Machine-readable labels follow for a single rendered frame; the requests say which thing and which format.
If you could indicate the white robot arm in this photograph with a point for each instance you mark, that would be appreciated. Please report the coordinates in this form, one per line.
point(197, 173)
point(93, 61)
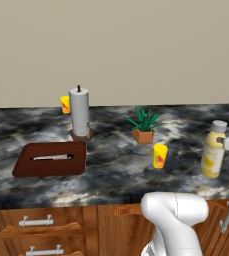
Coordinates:
point(176, 213)

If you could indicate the yellow bottle with grey cap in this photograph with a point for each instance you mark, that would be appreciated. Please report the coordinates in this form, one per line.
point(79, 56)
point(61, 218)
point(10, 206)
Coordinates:
point(212, 153)

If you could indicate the yellow cup with red print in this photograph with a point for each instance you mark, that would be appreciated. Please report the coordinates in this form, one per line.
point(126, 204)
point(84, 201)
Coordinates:
point(159, 156)
point(65, 105)

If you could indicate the green plant in brown pot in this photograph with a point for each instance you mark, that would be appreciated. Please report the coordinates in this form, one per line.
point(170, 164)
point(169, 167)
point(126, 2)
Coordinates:
point(143, 128)

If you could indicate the wooden cupboard door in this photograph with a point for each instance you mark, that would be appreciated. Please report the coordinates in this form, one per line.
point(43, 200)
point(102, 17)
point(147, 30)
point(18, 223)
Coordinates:
point(122, 233)
point(212, 240)

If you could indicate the brown paper towel holder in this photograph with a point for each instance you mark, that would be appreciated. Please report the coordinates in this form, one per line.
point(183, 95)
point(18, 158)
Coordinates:
point(82, 136)

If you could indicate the grey paper towel roll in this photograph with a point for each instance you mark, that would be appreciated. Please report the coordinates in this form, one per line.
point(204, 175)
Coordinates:
point(79, 111)

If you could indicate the wooden drawer front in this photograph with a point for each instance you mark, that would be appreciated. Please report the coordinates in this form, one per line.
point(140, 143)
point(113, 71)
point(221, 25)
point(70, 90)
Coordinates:
point(86, 246)
point(72, 216)

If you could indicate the brown tissue box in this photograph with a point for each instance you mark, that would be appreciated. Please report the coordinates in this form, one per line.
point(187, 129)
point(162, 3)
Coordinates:
point(52, 168)

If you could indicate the white tissue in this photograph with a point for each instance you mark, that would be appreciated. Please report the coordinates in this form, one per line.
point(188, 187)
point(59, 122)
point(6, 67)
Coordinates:
point(51, 157)

